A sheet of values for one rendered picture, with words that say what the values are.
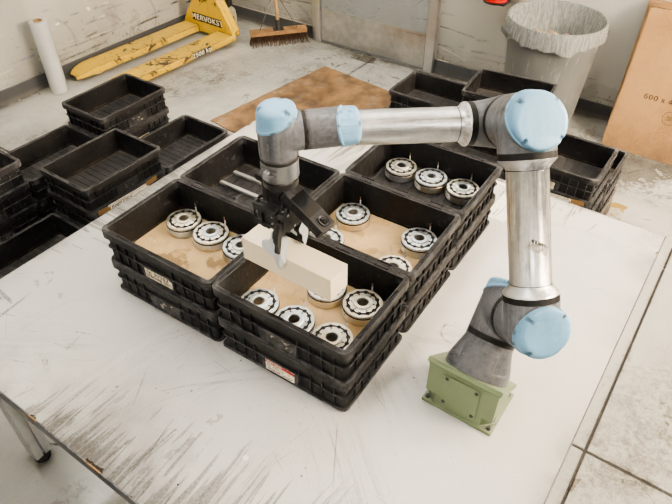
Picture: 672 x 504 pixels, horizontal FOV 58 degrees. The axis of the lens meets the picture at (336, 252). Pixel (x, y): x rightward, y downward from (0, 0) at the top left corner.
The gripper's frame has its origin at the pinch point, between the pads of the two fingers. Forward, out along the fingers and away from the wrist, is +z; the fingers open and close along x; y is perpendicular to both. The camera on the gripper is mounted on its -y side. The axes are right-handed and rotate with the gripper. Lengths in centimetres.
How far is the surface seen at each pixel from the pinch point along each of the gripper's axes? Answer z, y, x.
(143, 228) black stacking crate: 24, 61, -5
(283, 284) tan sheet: 26.4, 14.7, -12.3
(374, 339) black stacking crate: 25.4, -16.0, -9.2
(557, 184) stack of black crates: 58, -19, -147
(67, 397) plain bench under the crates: 39, 43, 40
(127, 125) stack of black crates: 59, 167, -80
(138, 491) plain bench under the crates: 39, 9, 47
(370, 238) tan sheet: 26.5, 6.0, -41.8
